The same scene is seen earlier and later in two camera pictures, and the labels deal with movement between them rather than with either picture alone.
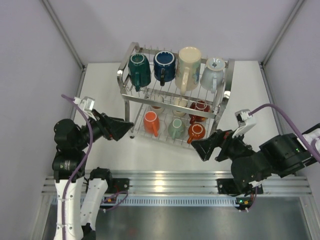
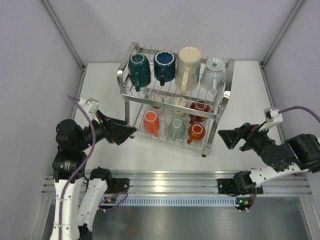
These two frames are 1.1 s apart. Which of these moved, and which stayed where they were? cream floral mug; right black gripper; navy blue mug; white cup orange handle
Moved: right black gripper
Stayed: navy blue mug; white cup orange handle; cream floral mug
